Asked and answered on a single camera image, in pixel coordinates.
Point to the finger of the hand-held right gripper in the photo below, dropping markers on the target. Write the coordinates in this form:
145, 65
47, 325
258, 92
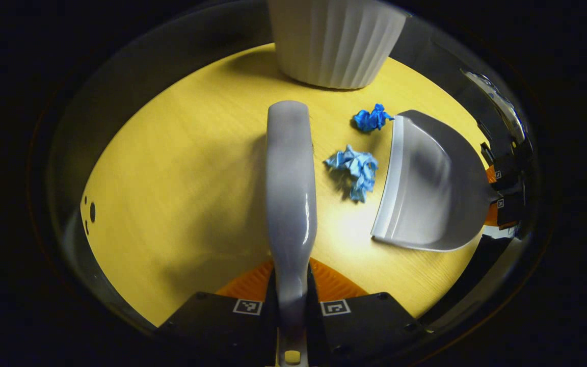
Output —
505, 176
508, 211

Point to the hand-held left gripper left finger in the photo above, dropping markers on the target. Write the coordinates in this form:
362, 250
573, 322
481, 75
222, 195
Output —
222, 331

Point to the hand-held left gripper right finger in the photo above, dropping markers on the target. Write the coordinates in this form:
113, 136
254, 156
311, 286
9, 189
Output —
365, 331

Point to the small grey dustpan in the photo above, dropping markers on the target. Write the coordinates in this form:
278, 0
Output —
426, 188

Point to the dark blue paper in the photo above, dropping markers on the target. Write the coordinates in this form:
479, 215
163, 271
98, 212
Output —
372, 119

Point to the light blue paper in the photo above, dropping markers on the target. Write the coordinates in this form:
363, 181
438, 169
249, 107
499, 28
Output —
357, 168

